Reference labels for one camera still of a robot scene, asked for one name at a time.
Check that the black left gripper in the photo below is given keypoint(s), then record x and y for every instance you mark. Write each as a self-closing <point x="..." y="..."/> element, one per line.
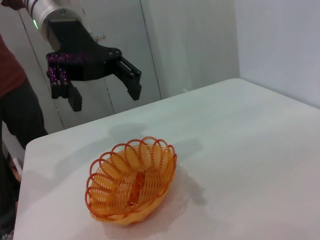
<point x="82" y="65"/>

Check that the person in red shirt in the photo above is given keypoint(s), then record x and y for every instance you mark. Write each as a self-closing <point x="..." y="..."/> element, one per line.
<point x="12" y="75"/>

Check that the white cabinet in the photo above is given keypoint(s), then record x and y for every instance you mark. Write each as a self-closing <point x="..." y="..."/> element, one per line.
<point x="187" y="37"/>

